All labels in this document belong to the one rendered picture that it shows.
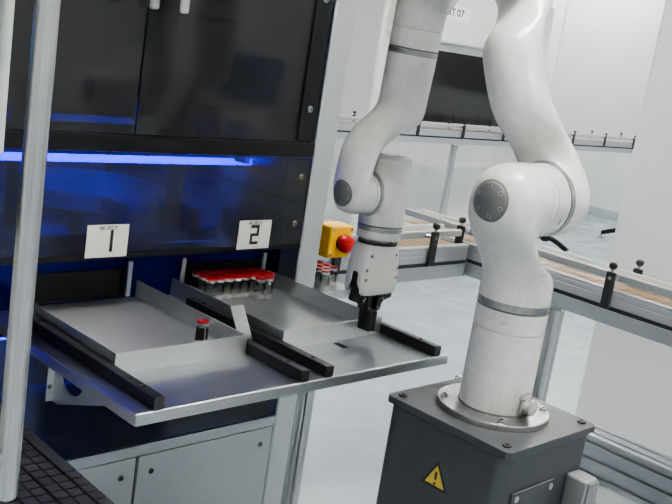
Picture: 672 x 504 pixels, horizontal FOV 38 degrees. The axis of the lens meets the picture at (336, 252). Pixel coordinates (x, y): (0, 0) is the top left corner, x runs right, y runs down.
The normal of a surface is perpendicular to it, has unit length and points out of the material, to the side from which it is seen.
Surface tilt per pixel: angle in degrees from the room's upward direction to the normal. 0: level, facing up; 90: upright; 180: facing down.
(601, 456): 90
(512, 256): 127
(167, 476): 90
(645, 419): 90
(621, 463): 90
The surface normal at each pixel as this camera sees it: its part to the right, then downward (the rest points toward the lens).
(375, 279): 0.65, 0.29
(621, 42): -0.71, 0.04
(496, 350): -0.43, 0.13
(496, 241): -0.62, 0.64
